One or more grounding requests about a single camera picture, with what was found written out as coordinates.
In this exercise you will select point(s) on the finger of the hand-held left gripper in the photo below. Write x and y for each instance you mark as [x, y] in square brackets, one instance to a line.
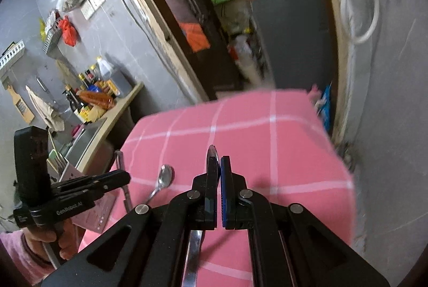
[87, 194]
[115, 178]

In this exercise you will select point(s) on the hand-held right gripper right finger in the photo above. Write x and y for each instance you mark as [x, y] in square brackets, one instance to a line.
[225, 193]

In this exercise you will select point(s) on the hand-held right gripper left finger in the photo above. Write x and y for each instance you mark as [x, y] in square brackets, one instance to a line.
[210, 193]

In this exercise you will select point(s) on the white perforated utensil holder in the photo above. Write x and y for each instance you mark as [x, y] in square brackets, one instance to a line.
[93, 210]

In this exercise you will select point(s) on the wooden chopstick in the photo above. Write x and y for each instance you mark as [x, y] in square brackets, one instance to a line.
[60, 158]
[53, 143]

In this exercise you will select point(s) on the small steel spoon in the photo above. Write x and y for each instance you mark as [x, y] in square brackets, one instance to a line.
[165, 173]

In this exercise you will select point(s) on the person's left forearm pink sleeve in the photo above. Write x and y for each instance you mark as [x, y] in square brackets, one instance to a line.
[20, 260]

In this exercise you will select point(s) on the person's left hand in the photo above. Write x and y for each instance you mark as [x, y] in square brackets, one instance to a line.
[68, 240]

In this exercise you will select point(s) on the steel sink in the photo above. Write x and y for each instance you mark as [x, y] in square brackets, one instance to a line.
[83, 140]

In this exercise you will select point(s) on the pink checked tablecloth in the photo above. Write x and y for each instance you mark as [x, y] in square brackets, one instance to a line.
[267, 156]

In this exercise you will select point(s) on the beige hanging towel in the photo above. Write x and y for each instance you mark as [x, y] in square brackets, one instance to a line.
[46, 109]

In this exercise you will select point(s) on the wooden grater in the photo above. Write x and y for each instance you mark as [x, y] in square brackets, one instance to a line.
[20, 103]

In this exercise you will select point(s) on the beige kitchen counter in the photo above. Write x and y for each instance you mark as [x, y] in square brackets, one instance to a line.
[123, 99]

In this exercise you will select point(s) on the hanging steel tool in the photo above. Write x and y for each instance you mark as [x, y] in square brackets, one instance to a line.
[45, 88]

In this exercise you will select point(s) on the orange food packet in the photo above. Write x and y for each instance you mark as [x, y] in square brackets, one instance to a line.
[97, 98]

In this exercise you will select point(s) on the soy sauce bottle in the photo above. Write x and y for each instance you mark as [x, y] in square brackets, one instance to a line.
[83, 81]

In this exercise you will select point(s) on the large oil jug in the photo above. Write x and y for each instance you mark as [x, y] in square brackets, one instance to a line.
[113, 78]

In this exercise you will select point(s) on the blue packet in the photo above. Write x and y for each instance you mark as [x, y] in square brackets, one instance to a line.
[326, 106]

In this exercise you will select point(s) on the white plastic bag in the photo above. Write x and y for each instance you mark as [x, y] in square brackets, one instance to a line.
[247, 56]

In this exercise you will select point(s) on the red plastic bag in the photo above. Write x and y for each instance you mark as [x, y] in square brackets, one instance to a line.
[68, 31]

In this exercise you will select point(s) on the grey cabinet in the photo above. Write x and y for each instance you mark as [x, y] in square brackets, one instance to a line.
[294, 39]

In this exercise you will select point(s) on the dark door with sunflower print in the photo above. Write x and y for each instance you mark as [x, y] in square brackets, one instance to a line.
[187, 6]

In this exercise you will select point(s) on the white wall basket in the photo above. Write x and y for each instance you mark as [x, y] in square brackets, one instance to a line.
[11, 54]

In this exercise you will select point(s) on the grey wall shelf rack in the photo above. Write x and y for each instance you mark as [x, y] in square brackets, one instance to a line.
[52, 36]

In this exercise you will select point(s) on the worn door frame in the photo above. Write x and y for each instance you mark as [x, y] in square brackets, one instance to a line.
[160, 39]

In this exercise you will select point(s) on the white wall switch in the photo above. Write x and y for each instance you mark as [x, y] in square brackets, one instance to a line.
[93, 4]

